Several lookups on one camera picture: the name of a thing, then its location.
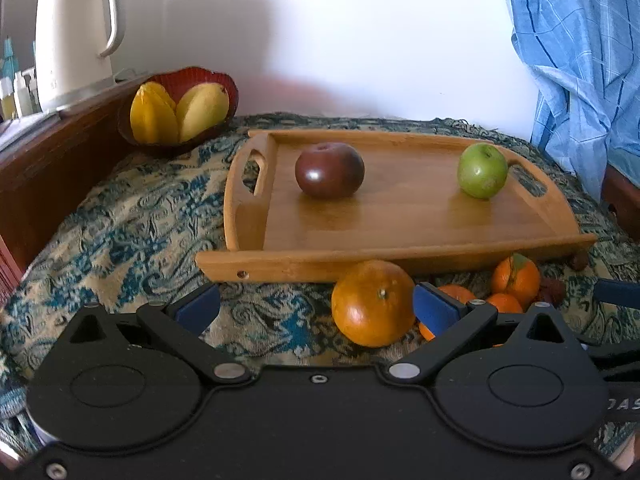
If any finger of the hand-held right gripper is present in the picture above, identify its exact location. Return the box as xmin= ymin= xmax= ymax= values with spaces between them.
xmin=594 ymin=279 xmax=640 ymax=307

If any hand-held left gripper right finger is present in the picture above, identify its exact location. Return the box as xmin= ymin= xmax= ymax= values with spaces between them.
xmin=387 ymin=282 xmax=583 ymax=386

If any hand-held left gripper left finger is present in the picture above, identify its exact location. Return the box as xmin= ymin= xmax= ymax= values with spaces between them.
xmin=54 ymin=282 xmax=253 ymax=386

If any large orange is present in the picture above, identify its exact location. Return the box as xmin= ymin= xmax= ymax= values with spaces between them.
xmin=331 ymin=260 xmax=417 ymax=348

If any tangerine with green patch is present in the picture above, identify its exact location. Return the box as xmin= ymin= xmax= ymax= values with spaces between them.
xmin=491 ymin=253 xmax=542 ymax=311

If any wooden serving tray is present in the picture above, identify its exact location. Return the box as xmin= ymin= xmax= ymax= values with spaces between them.
xmin=195 ymin=129 xmax=598 ymax=283

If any dark red ribbed bowl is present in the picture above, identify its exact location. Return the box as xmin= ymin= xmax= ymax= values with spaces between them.
xmin=117 ymin=66 xmax=240 ymax=157

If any small tangerine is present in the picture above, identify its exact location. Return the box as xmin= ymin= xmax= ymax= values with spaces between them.
xmin=419 ymin=284 xmax=477 ymax=342
xmin=485 ymin=292 xmax=524 ymax=315

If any teal patterned blanket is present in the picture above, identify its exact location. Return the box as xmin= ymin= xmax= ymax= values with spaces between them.
xmin=0 ymin=112 xmax=640 ymax=461

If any brown wooden furniture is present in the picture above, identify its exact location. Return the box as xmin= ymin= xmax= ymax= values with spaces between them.
xmin=602 ymin=165 xmax=640 ymax=241

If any green apple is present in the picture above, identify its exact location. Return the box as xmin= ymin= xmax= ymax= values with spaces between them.
xmin=457 ymin=143 xmax=509 ymax=199

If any dark red apple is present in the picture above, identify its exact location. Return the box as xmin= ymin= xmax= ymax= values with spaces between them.
xmin=295 ymin=142 xmax=365 ymax=198

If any yellow mango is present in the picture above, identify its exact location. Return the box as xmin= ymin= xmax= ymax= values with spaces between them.
xmin=176 ymin=83 xmax=231 ymax=143

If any yellow starfruit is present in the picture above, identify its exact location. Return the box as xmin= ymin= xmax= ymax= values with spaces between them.
xmin=130 ymin=81 xmax=180 ymax=145

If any brown wooden cabinet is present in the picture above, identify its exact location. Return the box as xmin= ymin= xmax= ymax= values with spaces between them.
xmin=0 ymin=72 xmax=153 ymax=273

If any blue checked cloth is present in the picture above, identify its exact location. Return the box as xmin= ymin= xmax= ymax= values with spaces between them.
xmin=502 ymin=0 xmax=640 ymax=202

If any white paper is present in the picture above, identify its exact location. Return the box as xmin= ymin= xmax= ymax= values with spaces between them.
xmin=0 ymin=111 xmax=62 ymax=152

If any small white bottle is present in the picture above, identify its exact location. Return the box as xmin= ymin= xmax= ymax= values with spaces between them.
xmin=14 ymin=72 xmax=33 ymax=117

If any cream white electric kettle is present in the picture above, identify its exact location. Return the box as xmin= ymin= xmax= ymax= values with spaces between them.
xmin=34 ymin=0 xmax=127 ymax=115

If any teal cap bottle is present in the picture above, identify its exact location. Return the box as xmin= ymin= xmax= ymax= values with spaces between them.
xmin=1 ymin=37 xmax=19 ymax=120

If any white power cable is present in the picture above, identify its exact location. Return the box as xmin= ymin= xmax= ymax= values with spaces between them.
xmin=111 ymin=67 xmax=151 ymax=85

